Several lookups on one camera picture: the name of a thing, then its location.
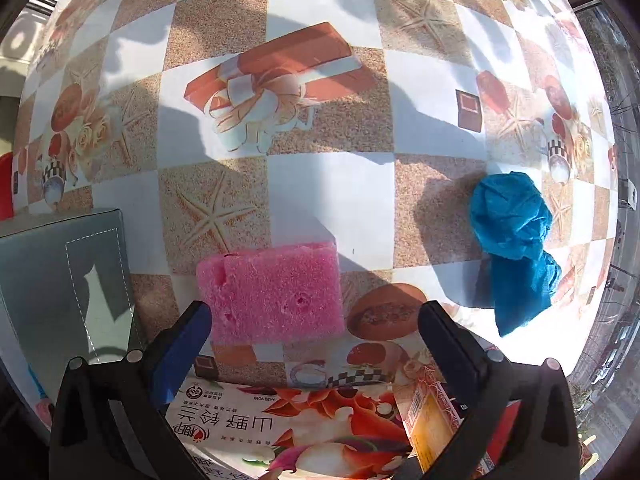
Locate blue plastic glove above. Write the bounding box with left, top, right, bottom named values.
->
left=470, top=171, right=562, bottom=337

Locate pink sponge block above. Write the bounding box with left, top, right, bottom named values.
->
left=196, top=242, right=345, bottom=346

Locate yellow orange small box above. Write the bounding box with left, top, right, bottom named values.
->
left=393, top=379, right=469, bottom=472

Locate floral tissue pack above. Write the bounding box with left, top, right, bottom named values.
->
left=166, top=377, right=411, bottom=479

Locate white cardboard storage box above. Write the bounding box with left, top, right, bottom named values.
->
left=1, top=209, right=146, bottom=400

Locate red plastic chair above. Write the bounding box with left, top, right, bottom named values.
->
left=0, top=153, right=14, bottom=221

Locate checkered patterned tablecloth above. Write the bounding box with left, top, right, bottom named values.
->
left=11, top=0, right=618, bottom=387

